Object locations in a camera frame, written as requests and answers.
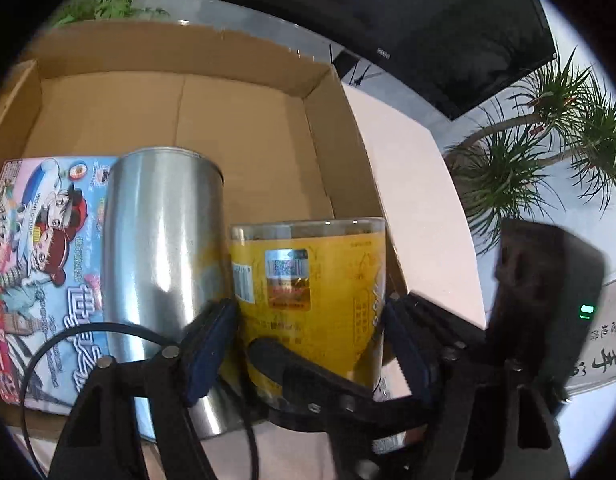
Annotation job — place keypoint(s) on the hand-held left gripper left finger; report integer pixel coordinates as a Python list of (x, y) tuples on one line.
[(207, 355)]

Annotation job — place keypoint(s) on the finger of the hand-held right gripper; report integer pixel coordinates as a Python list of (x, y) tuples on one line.
[(308, 385)]

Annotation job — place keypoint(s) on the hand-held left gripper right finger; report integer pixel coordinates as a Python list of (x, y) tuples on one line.
[(404, 355)]

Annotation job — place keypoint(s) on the yellow label clear can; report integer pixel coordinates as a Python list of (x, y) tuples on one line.
[(313, 310)]

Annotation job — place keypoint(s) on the silver metal can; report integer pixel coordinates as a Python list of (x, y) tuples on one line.
[(152, 240)]

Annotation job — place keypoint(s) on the brown cardboard box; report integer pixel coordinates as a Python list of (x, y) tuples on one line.
[(237, 120)]

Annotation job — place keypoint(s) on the white calligraphy sheet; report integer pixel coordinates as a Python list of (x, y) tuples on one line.
[(608, 345)]

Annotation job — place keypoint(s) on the spiky leaf potted tree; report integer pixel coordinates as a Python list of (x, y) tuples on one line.
[(493, 180)]

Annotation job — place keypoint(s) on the cartoon printed game box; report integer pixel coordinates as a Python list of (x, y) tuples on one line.
[(37, 260)]

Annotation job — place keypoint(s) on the black antenna router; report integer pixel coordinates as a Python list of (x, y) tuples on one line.
[(345, 62)]

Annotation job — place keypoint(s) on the black television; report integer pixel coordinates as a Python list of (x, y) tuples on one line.
[(388, 10)]

